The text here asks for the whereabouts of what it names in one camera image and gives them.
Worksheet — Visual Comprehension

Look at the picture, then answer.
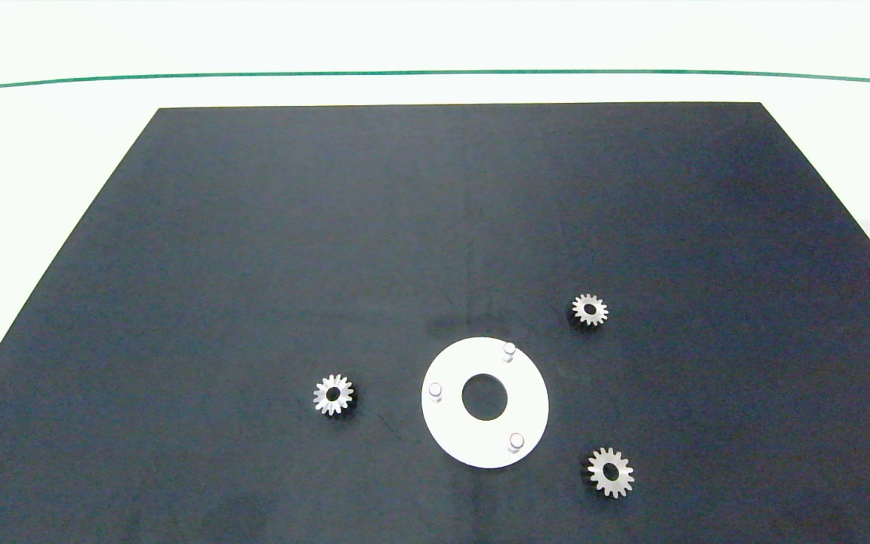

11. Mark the small steel gear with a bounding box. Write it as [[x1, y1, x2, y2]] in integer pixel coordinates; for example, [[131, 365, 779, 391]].
[[586, 447, 636, 499], [313, 374, 356, 417], [570, 293, 610, 328]]

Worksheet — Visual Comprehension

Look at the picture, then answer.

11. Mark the dark mat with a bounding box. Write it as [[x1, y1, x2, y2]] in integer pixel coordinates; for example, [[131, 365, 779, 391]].
[[0, 101, 870, 544]]

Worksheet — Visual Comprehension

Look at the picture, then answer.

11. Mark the round white plate with pins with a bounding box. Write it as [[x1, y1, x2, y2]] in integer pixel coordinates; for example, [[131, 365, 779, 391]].
[[421, 337, 550, 469]]

